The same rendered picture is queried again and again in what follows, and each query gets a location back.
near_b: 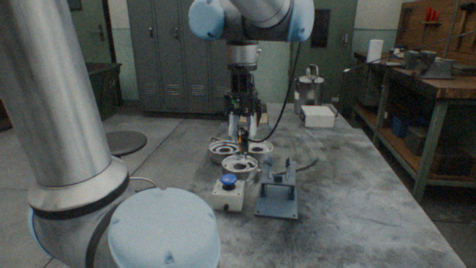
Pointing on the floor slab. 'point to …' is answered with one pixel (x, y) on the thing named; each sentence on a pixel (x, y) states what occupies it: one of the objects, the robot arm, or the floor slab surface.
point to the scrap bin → (103, 85)
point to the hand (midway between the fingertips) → (243, 138)
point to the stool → (131, 140)
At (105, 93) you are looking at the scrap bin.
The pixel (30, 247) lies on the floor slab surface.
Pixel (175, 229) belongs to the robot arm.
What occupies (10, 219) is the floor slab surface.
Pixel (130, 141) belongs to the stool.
